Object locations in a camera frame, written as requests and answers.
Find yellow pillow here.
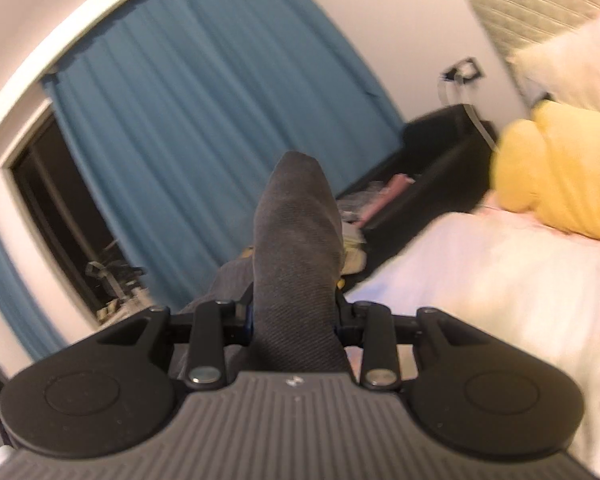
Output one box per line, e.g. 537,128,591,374
489,100,600,245

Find dark window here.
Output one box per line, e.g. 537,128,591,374
7,114,157,322

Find wall socket with plug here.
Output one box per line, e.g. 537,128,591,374
440,57,484,84

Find beige quilted headboard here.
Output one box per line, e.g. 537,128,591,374
464,0,600,107

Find pink cloth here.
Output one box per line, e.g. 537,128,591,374
357,174,417,223

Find dark grey pants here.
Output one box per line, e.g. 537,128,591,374
172,150,362,386

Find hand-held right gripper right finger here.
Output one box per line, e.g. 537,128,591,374
332,290,462,390

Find blue curtain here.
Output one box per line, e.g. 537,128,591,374
40,0,407,312
0,194,70,362

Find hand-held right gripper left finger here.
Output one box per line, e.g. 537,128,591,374
97,284,256,391

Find black sofa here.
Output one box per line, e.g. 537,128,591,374
336,103,500,275

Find garment steamer stand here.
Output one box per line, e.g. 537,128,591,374
84,240,152,311

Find pale yellow fleece garment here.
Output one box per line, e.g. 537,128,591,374
339,220,369,277

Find white pillow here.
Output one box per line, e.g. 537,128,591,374
509,10,600,117

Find clear plastic bag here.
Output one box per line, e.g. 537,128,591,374
336,180,396,223

